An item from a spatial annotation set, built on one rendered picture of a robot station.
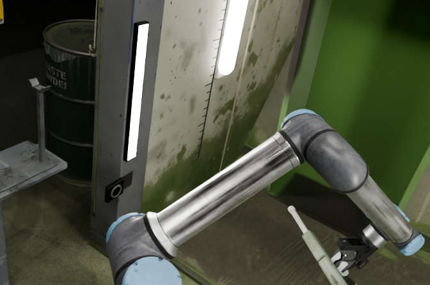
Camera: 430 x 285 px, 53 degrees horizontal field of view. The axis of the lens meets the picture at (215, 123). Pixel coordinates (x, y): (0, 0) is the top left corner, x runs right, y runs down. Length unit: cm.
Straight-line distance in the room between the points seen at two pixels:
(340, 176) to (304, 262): 142
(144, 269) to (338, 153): 58
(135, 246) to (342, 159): 60
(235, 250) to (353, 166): 141
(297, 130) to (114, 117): 91
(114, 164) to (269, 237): 108
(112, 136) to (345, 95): 109
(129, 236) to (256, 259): 132
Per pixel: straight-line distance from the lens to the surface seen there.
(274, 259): 251
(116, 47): 175
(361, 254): 188
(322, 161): 118
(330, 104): 218
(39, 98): 155
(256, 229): 265
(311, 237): 193
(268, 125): 311
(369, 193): 131
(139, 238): 124
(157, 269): 117
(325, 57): 208
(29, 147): 179
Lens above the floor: 179
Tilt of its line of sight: 29 degrees down
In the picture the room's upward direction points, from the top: 11 degrees clockwise
